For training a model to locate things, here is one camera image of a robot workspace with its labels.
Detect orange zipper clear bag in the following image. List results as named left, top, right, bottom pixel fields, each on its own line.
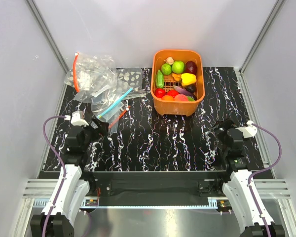
left=64, top=53, right=117, bottom=97

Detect yellow bell pepper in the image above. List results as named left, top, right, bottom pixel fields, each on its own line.
left=181, top=73, right=197, bottom=87

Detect orange ginger piece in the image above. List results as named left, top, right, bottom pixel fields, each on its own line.
left=171, top=73, right=182, bottom=82

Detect dark red apple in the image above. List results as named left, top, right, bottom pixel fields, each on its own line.
left=185, top=61, right=197, bottom=75

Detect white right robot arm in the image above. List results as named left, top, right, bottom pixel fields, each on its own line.
left=213, top=119, right=285, bottom=237

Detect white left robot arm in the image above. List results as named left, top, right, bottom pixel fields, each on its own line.
left=30, top=116, right=109, bottom=237

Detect blue zipper clear bag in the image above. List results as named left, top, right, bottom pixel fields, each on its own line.
left=91, top=86, right=133, bottom=123

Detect dotted clear bag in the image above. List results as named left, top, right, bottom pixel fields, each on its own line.
left=116, top=67, right=146, bottom=100

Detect green chili pepper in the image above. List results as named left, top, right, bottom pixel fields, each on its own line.
left=187, top=96, right=195, bottom=101

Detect dark mangosteen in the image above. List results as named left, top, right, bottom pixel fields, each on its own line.
left=185, top=84, right=197, bottom=93

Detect pink peach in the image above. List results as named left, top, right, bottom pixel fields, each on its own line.
left=174, top=94, right=188, bottom=101

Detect orange plastic basket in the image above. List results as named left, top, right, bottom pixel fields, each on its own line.
left=150, top=49, right=205, bottom=116

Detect purple eggplant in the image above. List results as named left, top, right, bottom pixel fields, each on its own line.
left=173, top=85, right=195, bottom=97

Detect red pepper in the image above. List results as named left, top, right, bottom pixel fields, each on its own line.
left=166, top=89, right=179, bottom=98

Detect orange tangerine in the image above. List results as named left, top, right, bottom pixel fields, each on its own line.
left=161, top=95, right=174, bottom=101

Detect red tomato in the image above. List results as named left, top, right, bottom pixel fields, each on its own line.
left=154, top=88, right=166, bottom=98

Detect green bitter gourd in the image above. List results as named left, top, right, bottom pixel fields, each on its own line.
left=155, top=70, right=164, bottom=88

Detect green apple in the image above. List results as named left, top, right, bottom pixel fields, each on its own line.
left=172, top=61, right=185, bottom=74

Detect light green lime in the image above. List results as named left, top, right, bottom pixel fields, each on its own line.
left=161, top=63, right=172, bottom=76

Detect garlic bulb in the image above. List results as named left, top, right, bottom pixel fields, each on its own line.
left=164, top=57, right=174, bottom=65

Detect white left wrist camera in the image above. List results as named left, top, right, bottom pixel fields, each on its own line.
left=64, top=111, right=89, bottom=127

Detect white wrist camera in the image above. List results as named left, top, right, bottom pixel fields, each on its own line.
left=236, top=120, right=257, bottom=139
left=64, top=111, right=89, bottom=127

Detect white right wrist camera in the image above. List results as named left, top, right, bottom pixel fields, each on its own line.
left=236, top=120, right=257, bottom=139

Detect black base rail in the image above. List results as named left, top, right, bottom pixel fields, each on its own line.
left=87, top=170, right=230, bottom=207

